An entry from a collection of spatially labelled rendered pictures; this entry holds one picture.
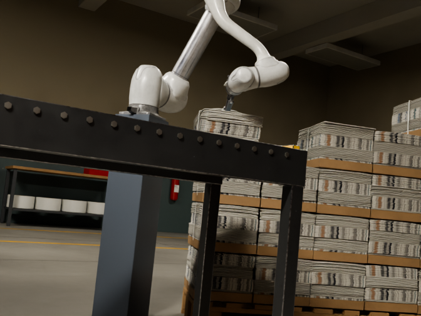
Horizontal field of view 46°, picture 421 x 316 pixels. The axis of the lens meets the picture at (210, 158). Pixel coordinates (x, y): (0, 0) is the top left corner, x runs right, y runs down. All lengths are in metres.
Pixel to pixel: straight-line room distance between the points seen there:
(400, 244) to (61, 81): 7.19
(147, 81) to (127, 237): 0.77
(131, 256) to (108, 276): 0.16
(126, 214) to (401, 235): 1.42
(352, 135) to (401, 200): 0.43
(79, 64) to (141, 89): 6.67
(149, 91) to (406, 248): 1.54
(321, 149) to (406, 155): 0.47
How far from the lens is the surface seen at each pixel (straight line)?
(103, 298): 2.51
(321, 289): 2.57
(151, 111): 2.49
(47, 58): 9.02
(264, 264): 2.46
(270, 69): 2.34
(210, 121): 2.40
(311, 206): 2.51
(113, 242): 2.46
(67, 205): 8.29
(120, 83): 9.34
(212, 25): 2.68
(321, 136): 2.58
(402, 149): 2.75
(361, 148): 2.65
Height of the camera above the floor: 0.59
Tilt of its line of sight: 6 degrees up
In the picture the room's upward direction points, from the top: 6 degrees clockwise
